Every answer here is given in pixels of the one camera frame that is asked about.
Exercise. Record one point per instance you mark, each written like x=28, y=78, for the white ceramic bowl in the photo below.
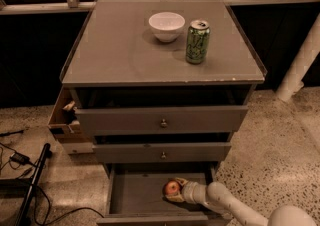
x=166, y=26

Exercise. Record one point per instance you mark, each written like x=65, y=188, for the grey drawer cabinet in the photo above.
x=119, y=63

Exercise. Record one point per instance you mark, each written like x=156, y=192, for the grey middle drawer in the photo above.
x=161, y=152

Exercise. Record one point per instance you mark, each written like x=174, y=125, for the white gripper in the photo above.
x=188, y=191

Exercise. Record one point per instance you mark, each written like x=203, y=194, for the green soda can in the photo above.
x=197, y=41

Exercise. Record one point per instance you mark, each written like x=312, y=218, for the grey bottom drawer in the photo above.
x=135, y=196

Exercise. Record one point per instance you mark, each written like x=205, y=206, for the black power adapter with cable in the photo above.
x=14, y=164

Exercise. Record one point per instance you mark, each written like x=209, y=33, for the open cardboard box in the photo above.
x=65, y=128

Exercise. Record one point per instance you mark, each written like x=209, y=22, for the black pole on floor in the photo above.
x=31, y=185

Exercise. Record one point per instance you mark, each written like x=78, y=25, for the grey top drawer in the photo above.
x=161, y=120

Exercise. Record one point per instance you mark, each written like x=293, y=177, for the grey drawer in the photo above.
x=135, y=196
x=161, y=152
x=161, y=120

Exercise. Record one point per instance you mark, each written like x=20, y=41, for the red apple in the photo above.
x=172, y=187

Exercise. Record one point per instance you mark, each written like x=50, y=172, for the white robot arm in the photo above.
x=272, y=175

